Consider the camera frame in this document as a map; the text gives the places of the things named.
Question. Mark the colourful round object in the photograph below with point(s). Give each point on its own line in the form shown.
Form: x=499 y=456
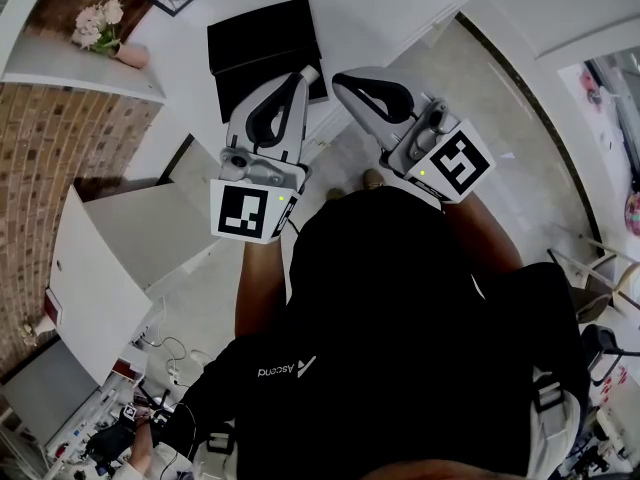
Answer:
x=633 y=213

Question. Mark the black chair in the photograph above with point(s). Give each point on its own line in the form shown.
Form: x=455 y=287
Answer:
x=607 y=350

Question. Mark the white cabinet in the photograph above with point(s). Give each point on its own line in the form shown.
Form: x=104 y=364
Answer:
x=125 y=248

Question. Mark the person's right forearm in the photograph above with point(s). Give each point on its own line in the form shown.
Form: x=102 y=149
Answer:
x=487 y=238

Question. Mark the black box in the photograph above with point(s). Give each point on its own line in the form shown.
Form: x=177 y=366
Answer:
x=260 y=53

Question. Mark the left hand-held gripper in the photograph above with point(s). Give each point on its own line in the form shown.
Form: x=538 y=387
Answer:
x=240 y=213

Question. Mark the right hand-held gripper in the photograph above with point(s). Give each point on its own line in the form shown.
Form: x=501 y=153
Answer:
x=460 y=163

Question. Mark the white shelf board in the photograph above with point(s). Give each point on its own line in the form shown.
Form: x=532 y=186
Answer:
x=85 y=70

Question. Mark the dark red box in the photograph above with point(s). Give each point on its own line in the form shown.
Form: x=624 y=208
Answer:
x=52 y=308

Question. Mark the pink vase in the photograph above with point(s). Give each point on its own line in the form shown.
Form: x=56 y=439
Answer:
x=132 y=55

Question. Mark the person's brown shoe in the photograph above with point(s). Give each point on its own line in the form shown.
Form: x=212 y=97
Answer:
x=335 y=194
x=373 y=179

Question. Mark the person's black shirt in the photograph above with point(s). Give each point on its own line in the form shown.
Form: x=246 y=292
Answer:
x=400 y=328

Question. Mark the another person's forearm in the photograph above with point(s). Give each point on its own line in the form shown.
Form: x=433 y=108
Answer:
x=142 y=448

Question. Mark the light wooden chair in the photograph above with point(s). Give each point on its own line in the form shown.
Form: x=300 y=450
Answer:
x=600 y=273

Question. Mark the person's left forearm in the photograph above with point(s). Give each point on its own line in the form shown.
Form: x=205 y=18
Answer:
x=262 y=288

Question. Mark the pale pink flower bouquet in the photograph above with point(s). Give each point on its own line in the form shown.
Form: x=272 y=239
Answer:
x=97 y=23

